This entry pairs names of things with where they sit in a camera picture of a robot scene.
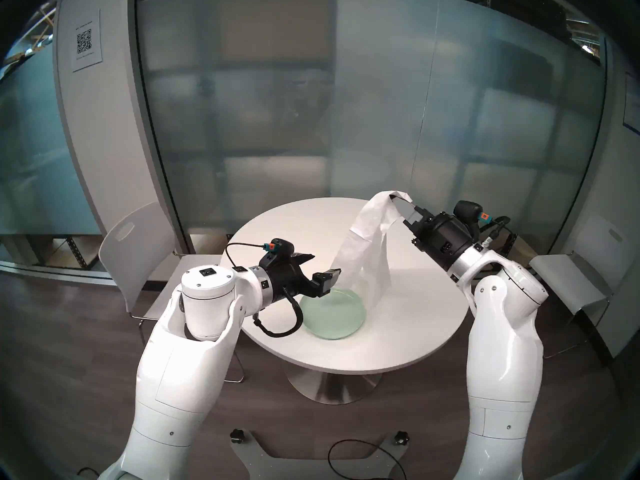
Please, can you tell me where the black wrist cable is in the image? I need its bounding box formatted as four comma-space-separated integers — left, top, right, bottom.
477, 215, 515, 250
223, 241, 305, 339

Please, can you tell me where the metal table pedestal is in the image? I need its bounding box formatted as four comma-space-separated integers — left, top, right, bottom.
286, 369, 383, 404

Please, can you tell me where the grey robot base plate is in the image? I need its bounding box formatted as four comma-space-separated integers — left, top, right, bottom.
230, 431, 408, 480

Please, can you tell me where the white paper napkin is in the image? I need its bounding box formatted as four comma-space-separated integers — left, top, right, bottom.
327, 189, 415, 310

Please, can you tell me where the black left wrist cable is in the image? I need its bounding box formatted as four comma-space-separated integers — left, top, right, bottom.
223, 241, 305, 339

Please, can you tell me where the white chair with handle slot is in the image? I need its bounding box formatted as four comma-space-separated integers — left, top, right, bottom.
529, 213, 632, 360
98, 201, 246, 384

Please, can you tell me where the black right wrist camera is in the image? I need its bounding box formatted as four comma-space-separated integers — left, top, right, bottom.
452, 200, 490, 225

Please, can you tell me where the QR code paper sign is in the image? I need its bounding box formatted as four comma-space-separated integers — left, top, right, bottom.
71, 9, 104, 73

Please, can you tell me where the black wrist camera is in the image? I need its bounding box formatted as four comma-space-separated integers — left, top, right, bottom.
260, 238, 297, 259
452, 200, 490, 225

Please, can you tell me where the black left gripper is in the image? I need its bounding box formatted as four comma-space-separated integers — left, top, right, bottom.
260, 254, 342, 305

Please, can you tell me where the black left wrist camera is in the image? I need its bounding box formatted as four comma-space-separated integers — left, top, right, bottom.
260, 238, 297, 259

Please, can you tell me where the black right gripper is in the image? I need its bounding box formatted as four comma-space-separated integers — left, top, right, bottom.
391, 195, 479, 272

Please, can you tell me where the pale green plate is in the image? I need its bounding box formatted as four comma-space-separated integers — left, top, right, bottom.
300, 288, 367, 341

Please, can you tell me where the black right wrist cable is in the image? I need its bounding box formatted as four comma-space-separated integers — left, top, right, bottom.
477, 215, 515, 250

